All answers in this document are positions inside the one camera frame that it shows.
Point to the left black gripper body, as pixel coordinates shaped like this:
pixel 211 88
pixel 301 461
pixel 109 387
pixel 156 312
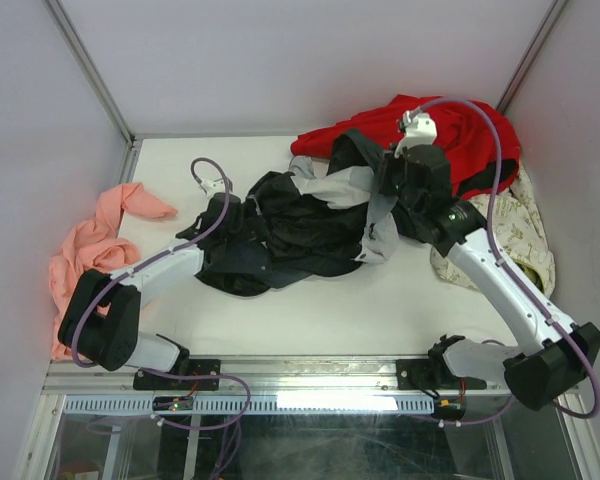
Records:
pixel 233 232

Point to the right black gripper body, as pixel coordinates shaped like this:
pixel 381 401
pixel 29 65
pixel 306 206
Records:
pixel 392 182

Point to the dark grey zip jacket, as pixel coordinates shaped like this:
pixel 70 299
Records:
pixel 328 225

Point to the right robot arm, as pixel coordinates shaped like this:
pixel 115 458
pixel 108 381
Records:
pixel 552 353

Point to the red jacket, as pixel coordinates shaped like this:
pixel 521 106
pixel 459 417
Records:
pixel 461 132

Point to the cream patterned garment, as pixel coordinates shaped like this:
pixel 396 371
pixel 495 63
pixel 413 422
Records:
pixel 520 232

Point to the pink cloth garment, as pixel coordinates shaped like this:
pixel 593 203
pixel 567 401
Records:
pixel 94 242

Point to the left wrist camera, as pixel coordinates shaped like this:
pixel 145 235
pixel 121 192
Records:
pixel 212 187

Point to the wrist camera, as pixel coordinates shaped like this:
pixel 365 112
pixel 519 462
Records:
pixel 416 128
pixel 212 187

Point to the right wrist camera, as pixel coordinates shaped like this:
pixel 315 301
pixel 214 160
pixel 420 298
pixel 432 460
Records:
pixel 416 128

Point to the aluminium front rail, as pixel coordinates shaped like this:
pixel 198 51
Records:
pixel 263 374

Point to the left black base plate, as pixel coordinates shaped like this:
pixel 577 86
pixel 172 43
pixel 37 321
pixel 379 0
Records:
pixel 200 373

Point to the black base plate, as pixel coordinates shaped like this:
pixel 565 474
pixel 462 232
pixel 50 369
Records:
pixel 430 377
pixel 200 373

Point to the right aluminium corner post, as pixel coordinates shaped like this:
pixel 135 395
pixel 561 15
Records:
pixel 541 36

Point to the aluminium corner post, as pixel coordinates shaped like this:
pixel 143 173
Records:
pixel 541 36
pixel 78 49

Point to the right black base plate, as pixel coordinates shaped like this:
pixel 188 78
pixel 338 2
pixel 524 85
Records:
pixel 430 377

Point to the white slotted cable duct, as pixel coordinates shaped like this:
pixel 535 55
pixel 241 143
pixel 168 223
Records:
pixel 277 404

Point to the left aluminium corner post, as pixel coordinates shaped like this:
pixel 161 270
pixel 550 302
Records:
pixel 78 49

